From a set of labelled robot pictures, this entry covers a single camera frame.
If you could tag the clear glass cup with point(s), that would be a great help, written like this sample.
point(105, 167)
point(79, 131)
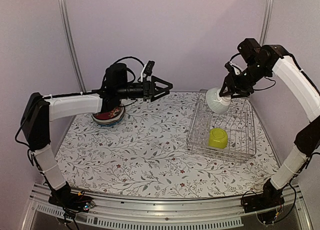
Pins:
point(203, 120)
point(200, 137)

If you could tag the white cream plate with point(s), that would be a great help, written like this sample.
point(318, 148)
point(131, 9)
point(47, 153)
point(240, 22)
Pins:
point(96, 118)

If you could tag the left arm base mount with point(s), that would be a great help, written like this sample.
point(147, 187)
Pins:
point(63, 197)

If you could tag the front aluminium rail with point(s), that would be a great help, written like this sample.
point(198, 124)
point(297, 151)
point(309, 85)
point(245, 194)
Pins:
point(119, 212)

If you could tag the dark red patterned plate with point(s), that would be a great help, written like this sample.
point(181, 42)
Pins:
point(112, 113)

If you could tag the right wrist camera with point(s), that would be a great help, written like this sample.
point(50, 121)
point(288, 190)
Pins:
point(249, 49)

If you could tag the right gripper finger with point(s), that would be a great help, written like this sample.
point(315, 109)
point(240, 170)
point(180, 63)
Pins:
point(237, 94)
point(226, 89)

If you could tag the blue polka dot plate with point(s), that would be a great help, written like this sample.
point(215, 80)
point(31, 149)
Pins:
point(111, 124)

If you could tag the floral tablecloth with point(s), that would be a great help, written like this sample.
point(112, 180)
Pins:
point(147, 155)

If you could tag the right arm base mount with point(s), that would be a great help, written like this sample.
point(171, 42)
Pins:
point(270, 198)

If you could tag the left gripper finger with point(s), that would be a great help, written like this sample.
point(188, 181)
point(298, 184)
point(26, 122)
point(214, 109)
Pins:
point(159, 92)
point(160, 83)

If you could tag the lime green bowl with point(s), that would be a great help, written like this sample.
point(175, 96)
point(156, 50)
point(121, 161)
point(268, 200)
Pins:
point(218, 138)

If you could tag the white small bowl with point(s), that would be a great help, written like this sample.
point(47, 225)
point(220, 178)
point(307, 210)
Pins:
point(218, 104)

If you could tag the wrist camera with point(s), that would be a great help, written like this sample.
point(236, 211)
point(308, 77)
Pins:
point(249, 49)
point(116, 76)

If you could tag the pale green flower plate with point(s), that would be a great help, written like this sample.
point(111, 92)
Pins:
point(100, 122)

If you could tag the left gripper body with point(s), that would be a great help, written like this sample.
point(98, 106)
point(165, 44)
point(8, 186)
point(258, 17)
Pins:
point(146, 92)

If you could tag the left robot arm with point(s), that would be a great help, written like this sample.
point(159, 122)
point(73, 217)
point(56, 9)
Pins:
point(41, 110)

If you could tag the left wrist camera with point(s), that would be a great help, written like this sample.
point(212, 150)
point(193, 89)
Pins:
point(116, 76)

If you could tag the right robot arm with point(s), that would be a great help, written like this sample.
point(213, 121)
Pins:
point(281, 115)

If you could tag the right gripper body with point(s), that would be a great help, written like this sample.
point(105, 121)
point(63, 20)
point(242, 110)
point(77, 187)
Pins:
point(254, 73)

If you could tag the wire dish rack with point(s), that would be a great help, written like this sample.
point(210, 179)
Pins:
point(230, 136)

